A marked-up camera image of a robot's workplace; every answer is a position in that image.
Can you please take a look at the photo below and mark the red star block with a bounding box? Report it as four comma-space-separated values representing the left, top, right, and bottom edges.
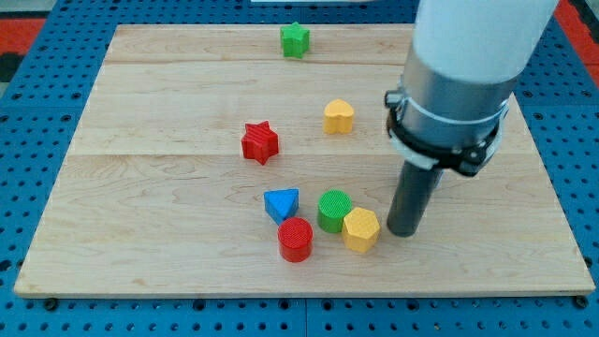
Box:
241, 121, 279, 166

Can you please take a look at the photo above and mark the blue triangle block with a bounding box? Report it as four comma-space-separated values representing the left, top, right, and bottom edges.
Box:
263, 188, 300, 226

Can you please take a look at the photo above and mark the red cylinder block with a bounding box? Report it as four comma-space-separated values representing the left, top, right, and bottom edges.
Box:
277, 217, 314, 263

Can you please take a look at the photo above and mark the yellow hexagon block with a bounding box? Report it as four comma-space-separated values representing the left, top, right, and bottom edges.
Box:
342, 207, 381, 253

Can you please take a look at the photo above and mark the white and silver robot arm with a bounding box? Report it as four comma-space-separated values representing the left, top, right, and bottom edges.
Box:
385, 0, 558, 177

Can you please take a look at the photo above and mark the yellow heart block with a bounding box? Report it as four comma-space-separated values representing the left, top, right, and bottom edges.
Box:
323, 99, 355, 134

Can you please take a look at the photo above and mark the light wooden board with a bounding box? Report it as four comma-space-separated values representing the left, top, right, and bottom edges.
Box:
14, 24, 595, 299

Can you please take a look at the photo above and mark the green star block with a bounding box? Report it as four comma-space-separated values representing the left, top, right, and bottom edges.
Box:
280, 22, 310, 59

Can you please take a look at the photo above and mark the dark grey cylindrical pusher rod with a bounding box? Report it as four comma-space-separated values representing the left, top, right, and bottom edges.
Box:
387, 162, 443, 237

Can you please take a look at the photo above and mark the green cylinder block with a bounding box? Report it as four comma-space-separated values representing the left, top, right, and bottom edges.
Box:
317, 189, 352, 233

